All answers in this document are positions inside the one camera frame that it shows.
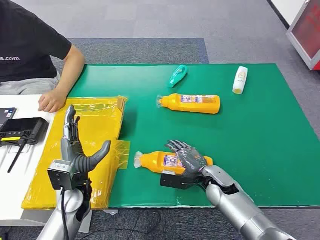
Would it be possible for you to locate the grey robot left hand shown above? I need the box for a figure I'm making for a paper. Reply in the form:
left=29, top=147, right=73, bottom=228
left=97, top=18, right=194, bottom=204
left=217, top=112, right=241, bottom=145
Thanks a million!
left=60, top=104, right=112, bottom=174

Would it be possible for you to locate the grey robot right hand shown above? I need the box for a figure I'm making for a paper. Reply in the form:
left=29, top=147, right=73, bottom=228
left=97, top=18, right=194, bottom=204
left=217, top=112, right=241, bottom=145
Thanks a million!
left=165, top=140, right=208, bottom=176

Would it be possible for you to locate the orange bottle with clear cap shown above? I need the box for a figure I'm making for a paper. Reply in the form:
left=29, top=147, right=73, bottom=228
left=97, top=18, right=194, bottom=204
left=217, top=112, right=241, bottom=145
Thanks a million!
left=134, top=150, right=214, bottom=175
left=156, top=93, right=221, bottom=115

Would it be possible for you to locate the teal plastic bottle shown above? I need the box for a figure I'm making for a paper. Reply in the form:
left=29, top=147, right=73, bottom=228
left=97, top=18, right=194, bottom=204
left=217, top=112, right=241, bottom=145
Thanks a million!
left=168, top=64, right=189, bottom=89

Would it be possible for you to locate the white plastic bottle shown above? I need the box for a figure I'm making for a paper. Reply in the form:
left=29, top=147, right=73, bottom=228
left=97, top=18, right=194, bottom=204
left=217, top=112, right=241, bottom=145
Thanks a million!
left=232, top=66, right=248, bottom=95

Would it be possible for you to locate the yellow plastic sheet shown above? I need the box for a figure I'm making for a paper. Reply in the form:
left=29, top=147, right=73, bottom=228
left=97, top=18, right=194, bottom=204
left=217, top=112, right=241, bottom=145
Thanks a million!
left=21, top=95, right=131, bottom=211

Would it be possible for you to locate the person's hand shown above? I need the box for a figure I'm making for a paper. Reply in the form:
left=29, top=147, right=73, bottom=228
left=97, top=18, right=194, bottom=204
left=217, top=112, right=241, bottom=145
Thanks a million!
left=38, top=88, right=67, bottom=114

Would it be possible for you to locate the black controller with antenna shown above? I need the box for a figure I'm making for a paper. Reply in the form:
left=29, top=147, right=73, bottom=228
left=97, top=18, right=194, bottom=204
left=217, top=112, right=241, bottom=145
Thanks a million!
left=0, top=117, right=49, bottom=174

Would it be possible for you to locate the green table mat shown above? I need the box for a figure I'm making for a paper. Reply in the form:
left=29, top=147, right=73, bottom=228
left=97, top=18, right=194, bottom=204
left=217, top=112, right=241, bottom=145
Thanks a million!
left=67, top=63, right=320, bottom=209

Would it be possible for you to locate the dark laptop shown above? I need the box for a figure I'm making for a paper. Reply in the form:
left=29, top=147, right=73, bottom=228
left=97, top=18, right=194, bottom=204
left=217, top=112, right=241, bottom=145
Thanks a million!
left=0, top=107, right=17, bottom=128

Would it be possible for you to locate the person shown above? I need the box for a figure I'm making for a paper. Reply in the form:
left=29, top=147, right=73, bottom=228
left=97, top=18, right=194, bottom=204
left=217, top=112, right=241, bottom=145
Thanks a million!
left=0, top=0, right=72, bottom=96

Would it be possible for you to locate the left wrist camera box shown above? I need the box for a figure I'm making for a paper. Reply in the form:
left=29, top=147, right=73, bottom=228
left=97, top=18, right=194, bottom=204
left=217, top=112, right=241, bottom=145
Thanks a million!
left=47, top=159, right=76, bottom=191

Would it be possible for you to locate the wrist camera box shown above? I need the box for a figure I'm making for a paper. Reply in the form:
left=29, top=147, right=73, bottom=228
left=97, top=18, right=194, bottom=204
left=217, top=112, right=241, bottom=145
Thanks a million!
left=159, top=171, right=202, bottom=191
left=47, top=159, right=76, bottom=191

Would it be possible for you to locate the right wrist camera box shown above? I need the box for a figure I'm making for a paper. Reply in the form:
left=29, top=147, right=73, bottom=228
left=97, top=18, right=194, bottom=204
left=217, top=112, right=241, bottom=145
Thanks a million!
left=159, top=171, right=202, bottom=191

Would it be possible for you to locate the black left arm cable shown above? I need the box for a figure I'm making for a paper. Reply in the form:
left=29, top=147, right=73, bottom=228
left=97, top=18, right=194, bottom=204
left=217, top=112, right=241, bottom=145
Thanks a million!
left=60, top=187, right=70, bottom=240

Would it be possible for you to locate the black cable on floor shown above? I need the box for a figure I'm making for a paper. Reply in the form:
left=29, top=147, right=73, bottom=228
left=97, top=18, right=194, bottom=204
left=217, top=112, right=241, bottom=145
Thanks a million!
left=82, top=208, right=162, bottom=240

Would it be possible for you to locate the red cabinet with white frame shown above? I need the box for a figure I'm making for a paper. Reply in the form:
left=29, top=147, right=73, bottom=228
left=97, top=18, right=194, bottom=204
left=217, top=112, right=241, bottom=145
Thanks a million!
left=286, top=0, right=320, bottom=71

